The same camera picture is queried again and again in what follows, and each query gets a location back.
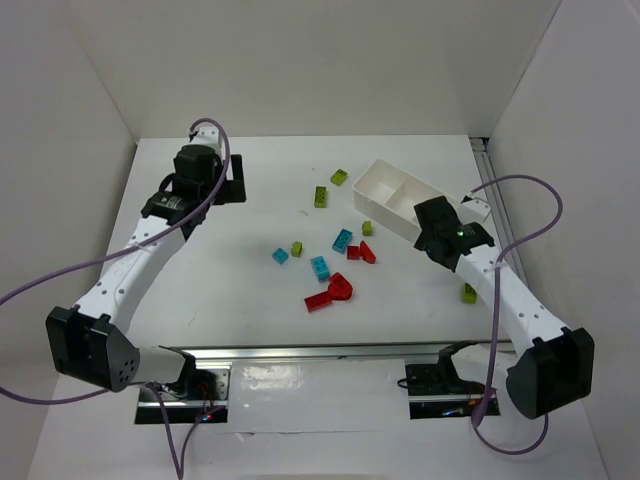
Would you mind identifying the green curved lego brick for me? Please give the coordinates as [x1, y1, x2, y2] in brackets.
[462, 283, 477, 304]

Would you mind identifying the small green lego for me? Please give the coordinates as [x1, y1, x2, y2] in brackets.
[291, 241, 303, 258]
[361, 220, 373, 236]

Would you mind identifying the green long lego brick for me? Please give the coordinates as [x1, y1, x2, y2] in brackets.
[314, 186, 328, 208]

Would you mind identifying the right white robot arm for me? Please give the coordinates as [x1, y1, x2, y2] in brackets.
[414, 196, 595, 419]

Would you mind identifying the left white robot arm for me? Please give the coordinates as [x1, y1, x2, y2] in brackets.
[45, 143, 246, 397]

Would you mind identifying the white three-compartment tray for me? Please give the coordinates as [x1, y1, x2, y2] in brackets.
[352, 159, 460, 243]

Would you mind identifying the red sloped lego brick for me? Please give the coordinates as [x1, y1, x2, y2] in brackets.
[359, 240, 376, 264]

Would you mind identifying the small cyan square lego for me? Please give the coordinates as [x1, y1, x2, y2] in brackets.
[272, 248, 289, 265]

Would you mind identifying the small red square lego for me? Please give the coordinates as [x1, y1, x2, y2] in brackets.
[346, 245, 361, 260]

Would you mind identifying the cyan long lego upturned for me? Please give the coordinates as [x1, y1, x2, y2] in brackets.
[332, 229, 353, 254]

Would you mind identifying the green lego far brick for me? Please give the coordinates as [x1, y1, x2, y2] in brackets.
[330, 169, 348, 186]

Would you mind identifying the red arch lego brick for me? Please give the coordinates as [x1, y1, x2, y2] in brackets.
[327, 272, 353, 301]

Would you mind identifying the cyan curved lego brick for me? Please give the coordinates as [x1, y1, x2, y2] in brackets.
[310, 256, 331, 282]

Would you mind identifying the red flat long lego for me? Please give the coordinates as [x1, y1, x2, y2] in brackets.
[304, 291, 333, 313]

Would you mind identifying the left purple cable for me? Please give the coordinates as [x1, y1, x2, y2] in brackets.
[0, 117, 231, 480]

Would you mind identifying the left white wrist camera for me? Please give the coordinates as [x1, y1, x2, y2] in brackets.
[189, 127, 223, 154]

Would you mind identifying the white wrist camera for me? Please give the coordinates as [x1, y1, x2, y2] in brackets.
[457, 196, 491, 224]
[189, 127, 223, 154]

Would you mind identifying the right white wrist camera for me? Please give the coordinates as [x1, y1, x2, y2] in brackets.
[457, 196, 491, 224]

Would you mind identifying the aluminium rail right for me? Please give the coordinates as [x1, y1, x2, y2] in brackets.
[469, 137, 528, 285]

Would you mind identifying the aluminium rail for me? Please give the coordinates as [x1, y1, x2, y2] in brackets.
[469, 137, 528, 285]
[159, 341, 511, 362]

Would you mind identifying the aluminium rail front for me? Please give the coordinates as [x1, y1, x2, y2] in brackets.
[159, 341, 511, 362]

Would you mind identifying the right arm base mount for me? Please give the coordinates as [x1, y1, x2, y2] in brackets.
[396, 341, 485, 420]

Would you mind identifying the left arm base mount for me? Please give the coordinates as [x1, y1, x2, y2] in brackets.
[134, 364, 231, 425]

